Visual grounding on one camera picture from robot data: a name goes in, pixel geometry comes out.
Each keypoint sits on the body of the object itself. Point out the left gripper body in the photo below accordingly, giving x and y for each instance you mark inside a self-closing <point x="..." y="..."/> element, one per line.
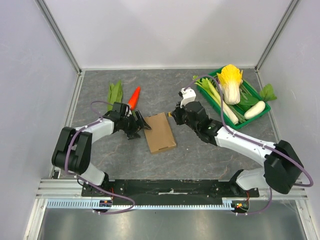
<point x="129" y="125"/>

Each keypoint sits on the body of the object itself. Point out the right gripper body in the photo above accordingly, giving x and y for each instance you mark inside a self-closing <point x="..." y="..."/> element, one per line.
<point x="176" y="116"/>

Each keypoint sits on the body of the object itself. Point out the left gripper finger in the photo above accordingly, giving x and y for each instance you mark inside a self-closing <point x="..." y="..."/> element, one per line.
<point x="141" y="121"/>
<point x="133" y="136"/>

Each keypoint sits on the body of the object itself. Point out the brown cardboard express box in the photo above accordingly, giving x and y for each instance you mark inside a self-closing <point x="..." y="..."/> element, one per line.
<point x="160" y="138"/>

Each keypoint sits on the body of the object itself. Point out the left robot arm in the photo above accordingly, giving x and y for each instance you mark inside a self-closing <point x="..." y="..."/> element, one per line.
<point x="73" y="149"/>

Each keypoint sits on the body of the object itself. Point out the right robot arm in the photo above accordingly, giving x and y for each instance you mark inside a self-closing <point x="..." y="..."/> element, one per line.
<point x="280" y="165"/>

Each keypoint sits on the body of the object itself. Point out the orange carrot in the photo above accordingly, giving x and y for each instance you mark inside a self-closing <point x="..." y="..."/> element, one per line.
<point x="133" y="101"/>

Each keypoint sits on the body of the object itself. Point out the green leafy lettuce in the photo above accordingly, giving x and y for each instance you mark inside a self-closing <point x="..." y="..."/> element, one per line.
<point x="115" y="94"/>

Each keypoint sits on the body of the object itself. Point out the green celery stalk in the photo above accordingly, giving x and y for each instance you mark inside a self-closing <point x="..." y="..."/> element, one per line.
<point x="206" y="85"/>

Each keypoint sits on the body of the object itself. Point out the green plastic tray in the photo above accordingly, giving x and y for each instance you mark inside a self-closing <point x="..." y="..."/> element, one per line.
<point x="237" y="111"/>

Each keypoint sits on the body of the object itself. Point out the yellow napa cabbage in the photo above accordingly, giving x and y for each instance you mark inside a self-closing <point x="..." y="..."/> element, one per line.
<point x="230" y="78"/>

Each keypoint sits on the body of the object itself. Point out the green bok choy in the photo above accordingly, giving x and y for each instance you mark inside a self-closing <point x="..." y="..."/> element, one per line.
<point x="247" y="102"/>

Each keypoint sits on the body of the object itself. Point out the white radish with leaves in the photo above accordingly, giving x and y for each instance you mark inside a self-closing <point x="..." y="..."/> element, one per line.
<point x="267" y="94"/>

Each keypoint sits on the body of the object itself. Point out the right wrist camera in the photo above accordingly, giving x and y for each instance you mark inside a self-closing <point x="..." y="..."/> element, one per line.
<point x="188" y="95"/>

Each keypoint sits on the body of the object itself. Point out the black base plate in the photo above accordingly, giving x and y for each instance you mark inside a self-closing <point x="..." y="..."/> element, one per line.
<point x="219" y="189"/>

